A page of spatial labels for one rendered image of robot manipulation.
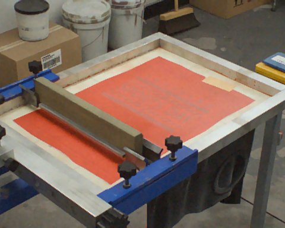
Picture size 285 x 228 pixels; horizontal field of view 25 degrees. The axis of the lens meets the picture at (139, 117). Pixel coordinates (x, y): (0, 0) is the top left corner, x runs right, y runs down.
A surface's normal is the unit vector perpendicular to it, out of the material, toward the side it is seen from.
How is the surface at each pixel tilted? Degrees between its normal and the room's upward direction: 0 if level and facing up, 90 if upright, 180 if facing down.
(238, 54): 0
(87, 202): 0
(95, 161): 0
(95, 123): 90
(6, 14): 90
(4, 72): 89
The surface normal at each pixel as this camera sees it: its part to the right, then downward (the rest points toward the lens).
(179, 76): 0.02, -0.85
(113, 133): -0.71, 0.36
